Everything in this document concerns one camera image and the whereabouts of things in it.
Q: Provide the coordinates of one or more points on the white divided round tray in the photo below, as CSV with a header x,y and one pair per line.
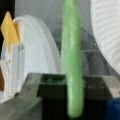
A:
x,y
37,52

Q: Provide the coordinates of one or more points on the yellow cheese slice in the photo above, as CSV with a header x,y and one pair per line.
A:
x,y
9,31

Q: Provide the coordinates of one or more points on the white paper plate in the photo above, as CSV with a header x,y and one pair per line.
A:
x,y
105,18

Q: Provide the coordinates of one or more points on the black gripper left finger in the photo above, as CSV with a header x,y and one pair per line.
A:
x,y
52,90

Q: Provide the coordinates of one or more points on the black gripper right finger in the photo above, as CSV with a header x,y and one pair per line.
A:
x,y
96,96

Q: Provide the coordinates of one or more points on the green lettuce piece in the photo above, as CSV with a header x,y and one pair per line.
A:
x,y
71,58

